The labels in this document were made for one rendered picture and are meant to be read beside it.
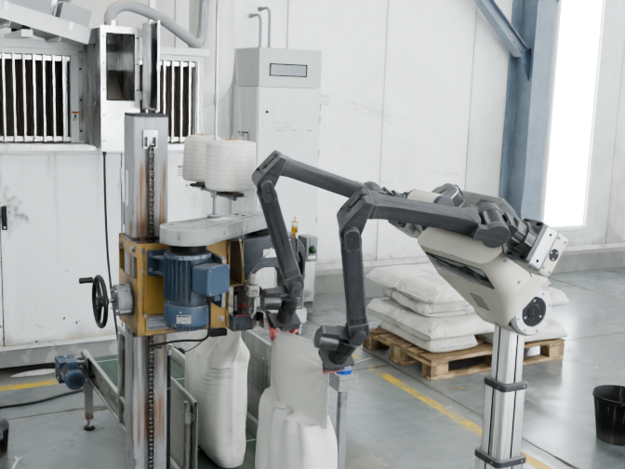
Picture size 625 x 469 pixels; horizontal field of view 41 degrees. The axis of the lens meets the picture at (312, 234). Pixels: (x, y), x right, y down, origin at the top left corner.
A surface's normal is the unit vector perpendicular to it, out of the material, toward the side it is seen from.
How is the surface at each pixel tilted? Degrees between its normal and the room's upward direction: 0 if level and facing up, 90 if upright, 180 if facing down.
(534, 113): 90
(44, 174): 90
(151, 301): 90
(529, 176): 90
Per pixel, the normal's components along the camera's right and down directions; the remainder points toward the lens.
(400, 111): 0.45, 0.18
